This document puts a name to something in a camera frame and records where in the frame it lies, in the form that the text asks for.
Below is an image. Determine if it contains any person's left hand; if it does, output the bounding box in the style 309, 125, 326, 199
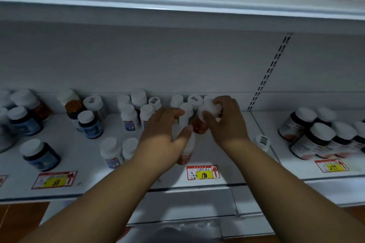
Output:
133, 107, 194, 173

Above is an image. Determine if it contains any person's right hand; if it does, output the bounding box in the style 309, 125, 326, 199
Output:
202, 95, 251, 153

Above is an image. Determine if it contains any white bottle with red base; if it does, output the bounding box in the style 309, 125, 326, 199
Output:
172, 120, 197, 166

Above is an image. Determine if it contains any red-brown bottle with white cap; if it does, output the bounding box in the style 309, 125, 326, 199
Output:
192, 100, 223, 135

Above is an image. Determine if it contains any person's left forearm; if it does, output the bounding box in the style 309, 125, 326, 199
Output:
18, 155, 169, 243

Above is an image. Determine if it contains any person's right forearm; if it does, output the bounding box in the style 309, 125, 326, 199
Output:
221, 137, 365, 243

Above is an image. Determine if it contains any white bottle with tagged cap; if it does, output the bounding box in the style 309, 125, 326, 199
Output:
255, 134, 271, 153

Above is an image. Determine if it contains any cluster of small white pill bottles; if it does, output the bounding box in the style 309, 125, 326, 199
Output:
100, 88, 217, 170

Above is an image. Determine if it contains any white low shelf board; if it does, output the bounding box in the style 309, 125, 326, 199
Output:
40, 186, 275, 242

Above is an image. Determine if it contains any slotted shelf upright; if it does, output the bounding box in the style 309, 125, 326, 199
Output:
247, 33, 294, 111

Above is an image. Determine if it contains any dark bottle with red-white label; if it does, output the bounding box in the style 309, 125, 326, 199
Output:
317, 121, 359, 159
289, 122, 336, 161
278, 106, 318, 142
341, 121, 365, 155
314, 107, 339, 127

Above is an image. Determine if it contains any dark bottle with blue label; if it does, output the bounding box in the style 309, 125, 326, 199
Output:
77, 110, 104, 140
7, 106, 44, 137
19, 139, 61, 172

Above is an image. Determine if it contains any grey bottle with tagged cap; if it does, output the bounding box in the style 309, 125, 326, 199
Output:
82, 95, 108, 122

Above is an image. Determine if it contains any wide white shelf board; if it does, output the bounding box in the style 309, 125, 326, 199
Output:
0, 110, 278, 204

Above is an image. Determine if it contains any dark bottle with brown cap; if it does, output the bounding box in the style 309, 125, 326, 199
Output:
64, 99, 86, 133

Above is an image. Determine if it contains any plain white-capped bottle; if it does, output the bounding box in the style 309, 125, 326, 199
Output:
56, 89, 82, 107

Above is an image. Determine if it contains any large red-brown white-capped bottle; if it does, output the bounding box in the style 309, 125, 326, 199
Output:
10, 89, 53, 122

